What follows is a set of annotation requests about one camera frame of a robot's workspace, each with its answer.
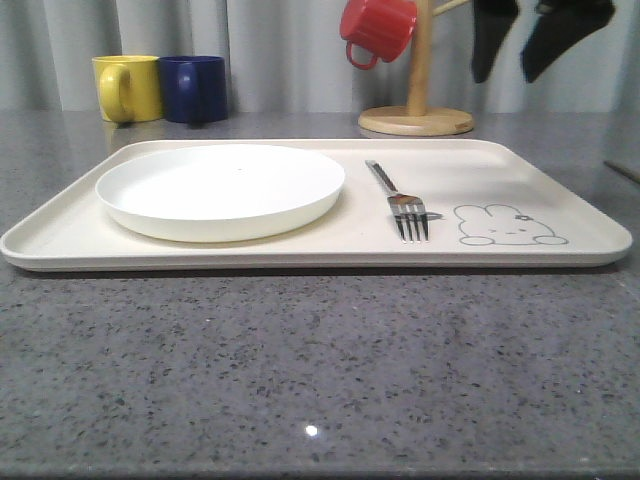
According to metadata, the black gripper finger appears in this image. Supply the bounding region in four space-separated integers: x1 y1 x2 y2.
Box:
521 0 614 83
471 0 520 84

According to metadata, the silver chopstick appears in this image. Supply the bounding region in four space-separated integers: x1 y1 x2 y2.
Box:
604 161 640 184

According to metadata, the silver fork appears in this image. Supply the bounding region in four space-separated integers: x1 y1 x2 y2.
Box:
365 160 429 243

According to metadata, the white round plate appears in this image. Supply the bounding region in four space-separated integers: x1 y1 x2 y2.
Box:
95 144 346 242

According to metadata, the red mug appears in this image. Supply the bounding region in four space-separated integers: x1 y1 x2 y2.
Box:
339 0 418 70

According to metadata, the wooden mug tree stand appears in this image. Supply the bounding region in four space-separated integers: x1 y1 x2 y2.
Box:
358 0 474 136

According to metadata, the cream rabbit serving tray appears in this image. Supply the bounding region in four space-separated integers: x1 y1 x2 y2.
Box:
1 139 633 271

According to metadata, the grey curtain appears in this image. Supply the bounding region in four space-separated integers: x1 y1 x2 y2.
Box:
1 1 639 113

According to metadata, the dark blue mug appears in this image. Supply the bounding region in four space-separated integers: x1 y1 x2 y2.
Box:
158 55 228 124

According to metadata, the yellow mug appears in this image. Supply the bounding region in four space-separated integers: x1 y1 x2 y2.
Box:
92 55 163 123

